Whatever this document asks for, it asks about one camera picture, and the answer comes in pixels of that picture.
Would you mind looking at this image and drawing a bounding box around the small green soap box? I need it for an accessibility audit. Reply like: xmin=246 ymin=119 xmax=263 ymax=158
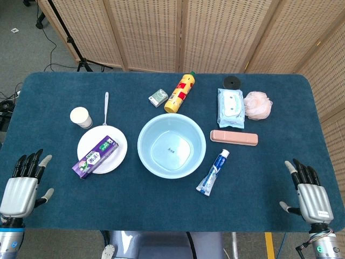
xmin=148 ymin=88 xmax=169 ymax=108

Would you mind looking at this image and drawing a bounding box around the pink mesh bath pouf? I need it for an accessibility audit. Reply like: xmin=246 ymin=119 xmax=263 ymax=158
xmin=243 ymin=91 xmax=273 ymax=120

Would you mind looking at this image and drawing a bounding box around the blue white toothpaste tube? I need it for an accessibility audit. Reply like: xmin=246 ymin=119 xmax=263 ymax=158
xmin=196 ymin=149 xmax=230 ymax=197

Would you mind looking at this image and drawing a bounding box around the purple toothpaste box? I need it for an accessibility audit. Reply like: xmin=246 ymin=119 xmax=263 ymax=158
xmin=72 ymin=135 xmax=120 ymax=179

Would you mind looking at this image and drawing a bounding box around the black round disc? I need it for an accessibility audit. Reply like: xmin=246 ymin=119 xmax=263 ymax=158
xmin=223 ymin=76 xmax=242 ymax=90

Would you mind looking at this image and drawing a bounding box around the white paper cup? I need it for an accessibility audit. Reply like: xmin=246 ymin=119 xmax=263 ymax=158
xmin=70 ymin=107 xmax=93 ymax=130

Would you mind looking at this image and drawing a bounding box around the grey robot torso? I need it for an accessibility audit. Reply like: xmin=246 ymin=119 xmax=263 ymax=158
xmin=101 ymin=230 xmax=226 ymax=259

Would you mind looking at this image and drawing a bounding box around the yellow bottle with red label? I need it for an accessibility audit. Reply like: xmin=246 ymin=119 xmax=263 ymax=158
xmin=164 ymin=71 xmax=196 ymax=113

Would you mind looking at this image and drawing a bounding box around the dark blue table mat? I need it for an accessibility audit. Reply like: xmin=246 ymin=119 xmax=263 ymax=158
xmin=0 ymin=71 xmax=338 ymax=233

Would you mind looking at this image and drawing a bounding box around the light blue wet wipes pack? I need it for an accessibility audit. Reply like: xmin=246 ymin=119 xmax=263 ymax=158
xmin=217 ymin=88 xmax=246 ymax=129

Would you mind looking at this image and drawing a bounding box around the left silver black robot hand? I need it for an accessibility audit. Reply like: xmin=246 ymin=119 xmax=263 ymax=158
xmin=0 ymin=149 xmax=54 ymax=219

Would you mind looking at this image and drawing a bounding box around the light blue plastic basin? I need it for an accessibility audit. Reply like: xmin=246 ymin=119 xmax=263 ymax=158
xmin=137 ymin=113 xmax=207 ymax=180

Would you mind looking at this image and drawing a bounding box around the black equipment on floor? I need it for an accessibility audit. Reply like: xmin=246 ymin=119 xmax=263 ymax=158
xmin=0 ymin=90 xmax=22 ymax=132

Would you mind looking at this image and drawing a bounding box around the black floor cable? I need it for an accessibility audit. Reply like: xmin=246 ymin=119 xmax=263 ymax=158
xmin=40 ymin=25 xmax=79 ymax=72

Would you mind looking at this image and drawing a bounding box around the woven wicker folding screen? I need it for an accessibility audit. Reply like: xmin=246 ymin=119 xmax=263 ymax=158
xmin=37 ymin=0 xmax=345 ymax=189

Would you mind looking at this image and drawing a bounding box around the pink toothbrush case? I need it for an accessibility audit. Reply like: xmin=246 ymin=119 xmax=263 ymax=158
xmin=210 ymin=129 xmax=259 ymax=147

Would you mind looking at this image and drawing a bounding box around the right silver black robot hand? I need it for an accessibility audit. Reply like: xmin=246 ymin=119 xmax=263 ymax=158
xmin=279 ymin=158 xmax=334 ymax=224

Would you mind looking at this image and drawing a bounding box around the black tripod stand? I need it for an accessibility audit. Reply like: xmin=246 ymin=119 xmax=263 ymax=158
xmin=36 ymin=0 xmax=114 ymax=72

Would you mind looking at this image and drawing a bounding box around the white paper plate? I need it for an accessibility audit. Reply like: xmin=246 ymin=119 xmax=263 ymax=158
xmin=77 ymin=125 xmax=128 ymax=174

